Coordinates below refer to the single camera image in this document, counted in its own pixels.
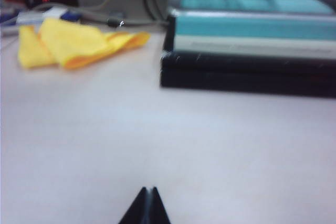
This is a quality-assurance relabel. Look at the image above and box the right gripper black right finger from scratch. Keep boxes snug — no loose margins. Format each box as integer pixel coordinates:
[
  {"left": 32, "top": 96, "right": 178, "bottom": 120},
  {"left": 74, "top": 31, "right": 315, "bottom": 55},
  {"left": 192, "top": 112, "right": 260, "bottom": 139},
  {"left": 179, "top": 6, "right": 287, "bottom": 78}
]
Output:
[{"left": 149, "top": 186, "right": 172, "bottom": 224}]

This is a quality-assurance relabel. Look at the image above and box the yellow cloth rag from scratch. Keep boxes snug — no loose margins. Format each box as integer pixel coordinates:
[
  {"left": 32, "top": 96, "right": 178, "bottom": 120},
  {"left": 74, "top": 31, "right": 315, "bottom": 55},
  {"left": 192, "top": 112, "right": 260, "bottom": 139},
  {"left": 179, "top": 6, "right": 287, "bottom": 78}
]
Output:
[{"left": 17, "top": 17, "right": 151, "bottom": 70}]

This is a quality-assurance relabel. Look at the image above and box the black hardcover book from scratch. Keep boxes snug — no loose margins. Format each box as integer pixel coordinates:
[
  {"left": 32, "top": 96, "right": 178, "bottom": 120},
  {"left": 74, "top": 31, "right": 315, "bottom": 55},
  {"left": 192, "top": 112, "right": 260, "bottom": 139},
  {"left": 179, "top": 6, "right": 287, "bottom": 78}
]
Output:
[
  {"left": 160, "top": 15, "right": 336, "bottom": 77},
  {"left": 159, "top": 68, "right": 336, "bottom": 99}
]

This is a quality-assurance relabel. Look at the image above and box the white and blue box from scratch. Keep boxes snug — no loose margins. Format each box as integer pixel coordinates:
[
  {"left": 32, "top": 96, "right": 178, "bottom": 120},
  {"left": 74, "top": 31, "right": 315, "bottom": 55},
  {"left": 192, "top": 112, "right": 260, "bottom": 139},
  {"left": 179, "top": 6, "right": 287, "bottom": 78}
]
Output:
[{"left": 15, "top": 7, "right": 66, "bottom": 25}]

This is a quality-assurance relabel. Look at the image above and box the blue cable connector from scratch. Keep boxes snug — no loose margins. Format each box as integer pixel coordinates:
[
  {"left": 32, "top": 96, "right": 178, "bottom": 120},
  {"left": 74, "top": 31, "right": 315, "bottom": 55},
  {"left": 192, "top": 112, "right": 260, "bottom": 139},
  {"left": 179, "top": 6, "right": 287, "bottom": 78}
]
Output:
[{"left": 60, "top": 9, "right": 81, "bottom": 22}]

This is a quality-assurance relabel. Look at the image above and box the grey cable with ferrite bead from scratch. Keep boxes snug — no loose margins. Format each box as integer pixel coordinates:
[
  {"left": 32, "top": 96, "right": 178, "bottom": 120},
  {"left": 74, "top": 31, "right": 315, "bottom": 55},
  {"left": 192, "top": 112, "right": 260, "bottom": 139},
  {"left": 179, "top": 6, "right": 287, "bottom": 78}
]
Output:
[{"left": 34, "top": 3, "right": 170, "bottom": 29}]

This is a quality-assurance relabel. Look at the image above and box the cream book with black title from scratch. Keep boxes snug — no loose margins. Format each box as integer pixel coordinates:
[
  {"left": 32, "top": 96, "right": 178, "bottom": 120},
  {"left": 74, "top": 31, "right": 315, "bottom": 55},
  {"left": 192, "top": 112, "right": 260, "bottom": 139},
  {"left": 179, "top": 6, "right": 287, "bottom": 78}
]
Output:
[{"left": 173, "top": 33, "right": 336, "bottom": 60}]

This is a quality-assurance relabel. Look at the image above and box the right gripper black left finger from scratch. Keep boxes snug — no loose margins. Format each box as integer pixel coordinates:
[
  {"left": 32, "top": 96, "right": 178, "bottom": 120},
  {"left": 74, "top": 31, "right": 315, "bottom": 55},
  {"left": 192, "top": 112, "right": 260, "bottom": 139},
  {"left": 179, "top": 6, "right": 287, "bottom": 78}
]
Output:
[{"left": 118, "top": 186, "right": 150, "bottom": 224}]

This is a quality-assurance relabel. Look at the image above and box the teal book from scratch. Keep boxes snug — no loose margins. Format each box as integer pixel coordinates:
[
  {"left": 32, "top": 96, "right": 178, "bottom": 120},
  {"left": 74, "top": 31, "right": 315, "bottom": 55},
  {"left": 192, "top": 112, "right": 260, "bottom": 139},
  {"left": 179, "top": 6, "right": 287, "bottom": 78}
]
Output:
[{"left": 167, "top": 0, "right": 336, "bottom": 39}]

